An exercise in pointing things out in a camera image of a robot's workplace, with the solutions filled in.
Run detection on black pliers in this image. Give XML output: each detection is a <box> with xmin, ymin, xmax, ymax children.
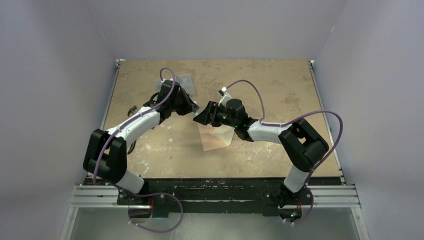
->
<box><xmin>127</xmin><ymin>140</ymin><xmax>137</xmax><ymax>155</ymax></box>

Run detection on aluminium frame rail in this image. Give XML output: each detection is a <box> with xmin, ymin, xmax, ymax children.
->
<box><xmin>69</xmin><ymin>186</ymin><xmax>361</xmax><ymax>213</ymax></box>

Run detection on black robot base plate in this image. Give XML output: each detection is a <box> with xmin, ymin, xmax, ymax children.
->
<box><xmin>82</xmin><ymin>177</ymin><xmax>314</xmax><ymax>220</ymax></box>

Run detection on clear plastic organizer box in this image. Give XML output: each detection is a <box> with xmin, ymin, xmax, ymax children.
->
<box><xmin>154</xmin><ymin>73</ymin><xmax>195</xmax><ymax>96</ymax></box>

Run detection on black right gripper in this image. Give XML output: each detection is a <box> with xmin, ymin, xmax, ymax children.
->
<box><xmin>193</xmin><ymin>101</ymin><xmax>238</xmax><ymax>129</ymax></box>

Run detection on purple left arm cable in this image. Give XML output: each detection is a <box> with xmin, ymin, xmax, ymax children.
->
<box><xmin>92</xmin><ymin>67</ymin><xmax>184</xmax><ymax>234</ymax></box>

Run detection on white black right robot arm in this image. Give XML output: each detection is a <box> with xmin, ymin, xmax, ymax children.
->
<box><xmin>193</xmin><ymin>98</ymin><xmax>330</xmax><ymax>204</ymax></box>

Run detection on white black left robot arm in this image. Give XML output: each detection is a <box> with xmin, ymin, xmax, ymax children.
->
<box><xmin>82</xmin><ymin>80</ymin><xmax>199</xmax><ymax>205</ymax></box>

